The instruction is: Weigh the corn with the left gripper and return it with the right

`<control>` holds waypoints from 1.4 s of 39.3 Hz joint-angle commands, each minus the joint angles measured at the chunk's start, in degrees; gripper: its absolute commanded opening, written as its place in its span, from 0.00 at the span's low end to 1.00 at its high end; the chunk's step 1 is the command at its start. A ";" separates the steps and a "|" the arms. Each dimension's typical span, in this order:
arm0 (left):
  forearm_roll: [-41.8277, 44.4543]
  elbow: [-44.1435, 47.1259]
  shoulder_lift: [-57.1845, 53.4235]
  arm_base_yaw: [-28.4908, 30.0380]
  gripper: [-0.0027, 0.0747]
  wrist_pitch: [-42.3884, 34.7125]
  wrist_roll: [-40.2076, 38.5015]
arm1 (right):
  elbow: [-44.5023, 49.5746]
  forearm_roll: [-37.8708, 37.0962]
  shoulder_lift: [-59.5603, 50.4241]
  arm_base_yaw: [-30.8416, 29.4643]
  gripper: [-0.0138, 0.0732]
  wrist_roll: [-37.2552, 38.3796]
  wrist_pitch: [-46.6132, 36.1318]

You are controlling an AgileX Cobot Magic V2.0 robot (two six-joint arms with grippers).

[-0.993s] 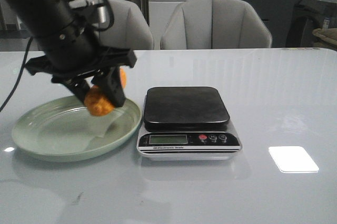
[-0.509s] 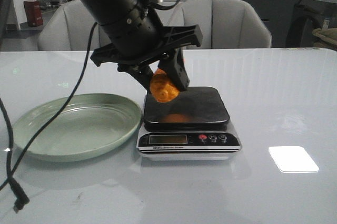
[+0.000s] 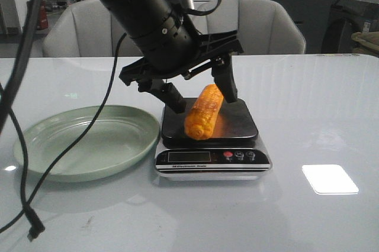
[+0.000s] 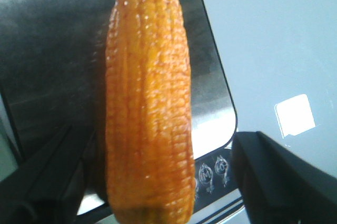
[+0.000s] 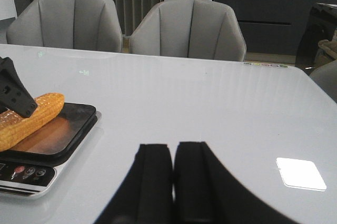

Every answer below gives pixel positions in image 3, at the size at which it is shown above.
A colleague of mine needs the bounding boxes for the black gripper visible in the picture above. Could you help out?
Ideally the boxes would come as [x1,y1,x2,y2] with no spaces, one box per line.
[119,30,243,114]

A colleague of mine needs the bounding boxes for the yellow corn cob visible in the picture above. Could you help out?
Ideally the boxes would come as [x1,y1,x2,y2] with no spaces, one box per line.
[184,84,224,140]

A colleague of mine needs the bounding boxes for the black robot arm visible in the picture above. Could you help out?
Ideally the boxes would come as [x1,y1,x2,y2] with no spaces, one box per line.
[100,0,242,113]

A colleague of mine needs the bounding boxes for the black silver kitchen scale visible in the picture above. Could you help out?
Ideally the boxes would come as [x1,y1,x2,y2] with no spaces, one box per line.
[154,99,272,181]

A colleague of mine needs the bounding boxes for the grey armchair on right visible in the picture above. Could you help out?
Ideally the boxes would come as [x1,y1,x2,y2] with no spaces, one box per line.
[192,0,306,55]

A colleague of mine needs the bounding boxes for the grey armchair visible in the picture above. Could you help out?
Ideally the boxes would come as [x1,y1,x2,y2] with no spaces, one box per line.
[192,0,306,55]
[42,0,146,58]

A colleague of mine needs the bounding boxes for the pale green plate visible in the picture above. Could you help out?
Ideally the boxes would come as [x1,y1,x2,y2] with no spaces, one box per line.
[23,105,160,183]

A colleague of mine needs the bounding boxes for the grey armchair on left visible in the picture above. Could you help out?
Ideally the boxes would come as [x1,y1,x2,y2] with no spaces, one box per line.
[42,0,146,58]

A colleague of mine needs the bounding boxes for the red trash bin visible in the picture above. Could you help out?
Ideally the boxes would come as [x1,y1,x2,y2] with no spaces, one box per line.
[36,0,49,30]

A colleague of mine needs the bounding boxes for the dark appliance at right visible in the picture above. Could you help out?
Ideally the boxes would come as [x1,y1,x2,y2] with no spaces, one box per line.
[321,0,378,54]

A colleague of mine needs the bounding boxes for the beige cushion at right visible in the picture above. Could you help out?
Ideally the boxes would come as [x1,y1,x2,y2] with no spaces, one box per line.
[351,31,379,57]

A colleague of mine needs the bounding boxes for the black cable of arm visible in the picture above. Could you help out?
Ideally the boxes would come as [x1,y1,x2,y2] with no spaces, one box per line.
[0,33,128,243]

